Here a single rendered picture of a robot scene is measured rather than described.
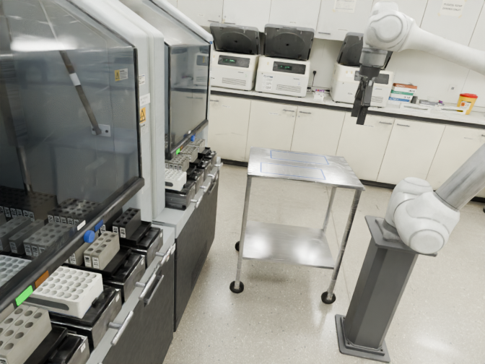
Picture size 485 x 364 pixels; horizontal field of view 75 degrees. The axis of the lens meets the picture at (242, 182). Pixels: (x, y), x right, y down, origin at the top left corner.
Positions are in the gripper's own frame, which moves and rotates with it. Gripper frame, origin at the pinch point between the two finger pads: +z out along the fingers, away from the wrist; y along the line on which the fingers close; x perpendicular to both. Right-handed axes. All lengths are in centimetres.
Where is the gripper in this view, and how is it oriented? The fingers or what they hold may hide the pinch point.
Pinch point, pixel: (357, 118)
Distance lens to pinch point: 140.8
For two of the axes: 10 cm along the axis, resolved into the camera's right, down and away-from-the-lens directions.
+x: -9.8, -1.6, 1.0
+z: -1.0, 9.0, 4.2
